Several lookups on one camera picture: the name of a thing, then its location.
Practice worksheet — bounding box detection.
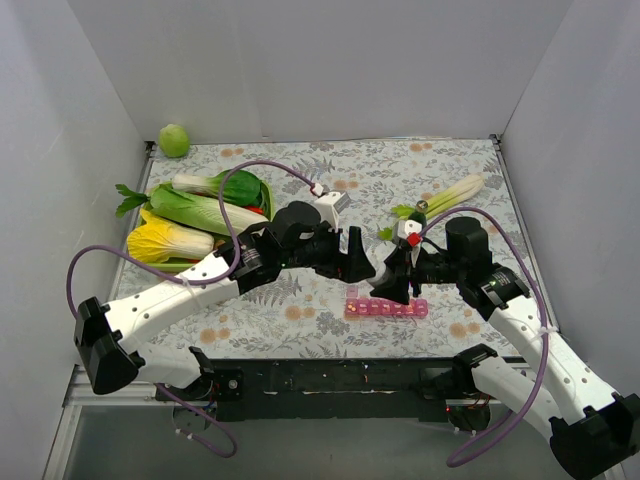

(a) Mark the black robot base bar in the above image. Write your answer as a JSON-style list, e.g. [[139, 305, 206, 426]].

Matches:
[[155, 358, 493, 431]]

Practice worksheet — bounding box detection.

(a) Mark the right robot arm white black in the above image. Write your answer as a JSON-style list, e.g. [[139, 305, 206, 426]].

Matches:
[[371, 216, 639, 479]]

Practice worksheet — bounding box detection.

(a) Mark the round green cabbage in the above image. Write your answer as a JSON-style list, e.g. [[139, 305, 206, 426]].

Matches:
[[158, 124, 191, 158]]

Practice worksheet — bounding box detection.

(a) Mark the white pill bottle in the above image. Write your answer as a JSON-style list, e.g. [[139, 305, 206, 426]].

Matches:
[[368, 264, 396, 287]]

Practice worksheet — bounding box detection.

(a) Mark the bok choy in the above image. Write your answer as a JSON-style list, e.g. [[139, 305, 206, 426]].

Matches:
[[171, 170, 262, 207]]

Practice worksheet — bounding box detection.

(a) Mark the yellow napa cabbage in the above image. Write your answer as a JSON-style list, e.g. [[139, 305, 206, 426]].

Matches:
[[126, 210, 215, 264]]

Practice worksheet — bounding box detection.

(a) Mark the purple cable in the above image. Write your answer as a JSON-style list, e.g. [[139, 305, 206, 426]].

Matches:
[[66, 159, 324, 458], [419, 206, 550, 467]]

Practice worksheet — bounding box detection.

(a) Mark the floral table mat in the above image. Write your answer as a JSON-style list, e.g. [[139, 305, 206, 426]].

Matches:
[[148, 138, 533, 359]]

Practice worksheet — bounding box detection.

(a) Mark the red chili pepper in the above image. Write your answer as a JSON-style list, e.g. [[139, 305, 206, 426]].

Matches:
[[245, 206, 265, 216]]

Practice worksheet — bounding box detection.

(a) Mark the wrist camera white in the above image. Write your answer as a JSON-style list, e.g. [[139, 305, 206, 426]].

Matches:
[[392, 219, 423, 248], [313, 191, 350, 230]]

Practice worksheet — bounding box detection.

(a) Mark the green napa cabbage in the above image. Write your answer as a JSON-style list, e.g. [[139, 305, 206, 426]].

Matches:
[[147, 185, 268, 236]]

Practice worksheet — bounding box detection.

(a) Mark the celery stalk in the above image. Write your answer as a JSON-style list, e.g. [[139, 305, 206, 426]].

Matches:
[[391, 174, 484, 222]]

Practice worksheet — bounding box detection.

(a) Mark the pink weekly pill organizer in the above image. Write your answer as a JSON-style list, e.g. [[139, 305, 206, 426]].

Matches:
[[344, 285, 428, 318]]

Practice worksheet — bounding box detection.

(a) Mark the green glass bottle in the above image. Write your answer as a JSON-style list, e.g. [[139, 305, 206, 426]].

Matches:
[[408, 200, 428, 226]]

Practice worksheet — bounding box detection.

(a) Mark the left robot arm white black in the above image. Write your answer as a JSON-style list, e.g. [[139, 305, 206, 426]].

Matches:
[[74, 201, 375, 400]]

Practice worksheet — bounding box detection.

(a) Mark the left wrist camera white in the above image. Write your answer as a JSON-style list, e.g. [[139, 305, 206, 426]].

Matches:
[[313, 191, 350, 230]]

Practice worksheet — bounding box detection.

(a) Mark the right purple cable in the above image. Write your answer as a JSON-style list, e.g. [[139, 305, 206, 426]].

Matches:
[[419, 206, 550, 467]]

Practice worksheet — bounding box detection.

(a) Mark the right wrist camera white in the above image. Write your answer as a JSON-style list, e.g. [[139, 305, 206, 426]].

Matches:
[[392, 219, 423, 248]]

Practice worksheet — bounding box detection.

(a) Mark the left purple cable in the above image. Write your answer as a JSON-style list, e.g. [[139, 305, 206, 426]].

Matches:
[[66, 159, 324, 458]]

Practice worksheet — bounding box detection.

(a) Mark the aluminium frame rail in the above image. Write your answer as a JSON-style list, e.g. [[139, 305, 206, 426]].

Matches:
[[43, 366, 172, 479]]

